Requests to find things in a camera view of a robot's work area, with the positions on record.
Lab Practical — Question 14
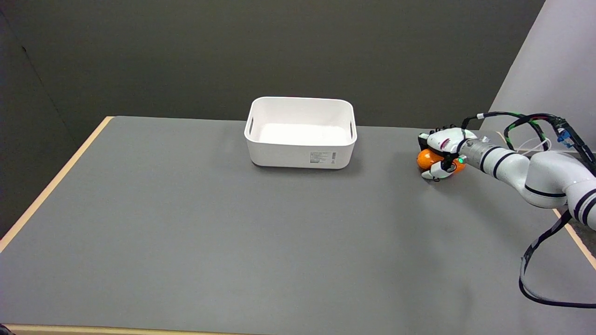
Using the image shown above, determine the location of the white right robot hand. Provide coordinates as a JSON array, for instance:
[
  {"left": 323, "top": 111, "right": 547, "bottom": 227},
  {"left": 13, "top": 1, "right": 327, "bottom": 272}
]
[{"left": 417, "top": 124, "right": 478, "bottom": 181}]

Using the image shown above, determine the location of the orange mango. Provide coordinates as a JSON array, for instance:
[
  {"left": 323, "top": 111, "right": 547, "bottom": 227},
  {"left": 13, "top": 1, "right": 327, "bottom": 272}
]
[{"left": 416, "top": 148, "right": 467, "bottom": 175}]

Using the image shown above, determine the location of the white plastic storage bin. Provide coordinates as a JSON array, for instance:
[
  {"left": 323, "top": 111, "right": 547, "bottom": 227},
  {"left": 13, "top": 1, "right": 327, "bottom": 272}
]
[{"left": 244, "top": 96, "right": 358, "bottom": 169}]

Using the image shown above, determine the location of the thin white cable loop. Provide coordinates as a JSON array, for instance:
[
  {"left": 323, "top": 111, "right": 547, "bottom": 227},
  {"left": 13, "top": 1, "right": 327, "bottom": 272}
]
[{"left": 509, "top": 136, "right": 553, "bottom": 153}]

